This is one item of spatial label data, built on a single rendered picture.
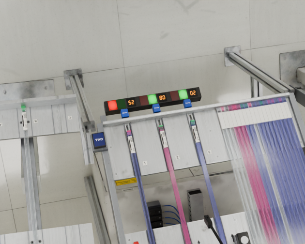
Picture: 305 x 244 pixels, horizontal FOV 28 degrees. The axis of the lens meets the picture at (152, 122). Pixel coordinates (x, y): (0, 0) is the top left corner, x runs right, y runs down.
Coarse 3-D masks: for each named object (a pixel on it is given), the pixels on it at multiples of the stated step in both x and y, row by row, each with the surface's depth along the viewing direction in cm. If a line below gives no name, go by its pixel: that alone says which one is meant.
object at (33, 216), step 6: (24, 108) 194; (24, 132) 191; (24, 138) 190; (30, 162) 188; (30, 168) 187; (30, 174) 186; (30, 180) 186; (30, 186) 185; (30, 192) 184; (30, 198) 184; (30, 204) 183; (30, 210) 182; (36, 222) 181; (36, 228) 180; (36, 234) 180; (36, 240) 179
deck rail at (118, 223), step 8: (104, 152) 198; (104, 160) 197; (104, 168) 200; (112, 176) 195; (112, 184) 194; (112, 192) 193; (112, 200) 192; (112, 208) 192; (120, 216) 190; (120, 224) 189; (120, 232) 188; (120, 240) 187
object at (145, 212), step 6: (126, 132) 203; (132, 156) 199; (138, 168) 197; (138, 174) 196; (138, 180) 195; (138, 186) 194; (144, 198) 193; (144, 204) 192; (144, 210) 191; (144, 216) 191; (150, 222) 190; (150, 228) 189; (150, 234) 188; (150, 240) 188
